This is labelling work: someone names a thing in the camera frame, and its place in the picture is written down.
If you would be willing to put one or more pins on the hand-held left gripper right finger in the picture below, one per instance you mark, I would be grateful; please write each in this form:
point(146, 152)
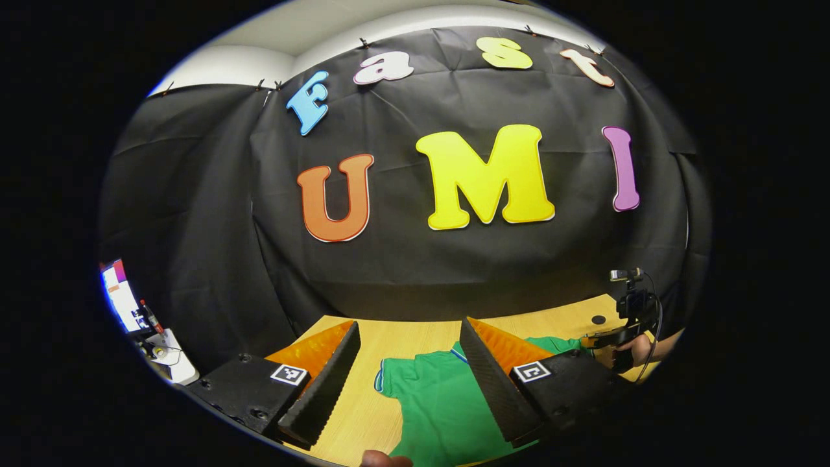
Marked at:
point(496, 395)

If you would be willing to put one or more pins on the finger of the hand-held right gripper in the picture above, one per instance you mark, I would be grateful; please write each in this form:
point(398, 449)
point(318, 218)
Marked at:
point(609, 337)

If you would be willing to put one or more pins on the computer monitor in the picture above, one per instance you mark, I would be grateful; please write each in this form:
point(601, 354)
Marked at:
point(120, 298)

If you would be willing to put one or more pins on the white device box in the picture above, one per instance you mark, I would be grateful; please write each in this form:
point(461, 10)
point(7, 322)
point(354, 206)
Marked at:
point(178, 363)

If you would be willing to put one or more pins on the black backdrop cloth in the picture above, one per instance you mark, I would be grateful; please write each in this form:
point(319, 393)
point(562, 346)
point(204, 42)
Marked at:
point(402, 272)

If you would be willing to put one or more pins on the green T-shirt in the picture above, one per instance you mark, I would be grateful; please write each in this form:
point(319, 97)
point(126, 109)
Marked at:
point(441, 402)

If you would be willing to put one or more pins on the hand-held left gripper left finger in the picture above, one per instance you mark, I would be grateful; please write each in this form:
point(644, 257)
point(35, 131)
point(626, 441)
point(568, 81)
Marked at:
point(321, 395)

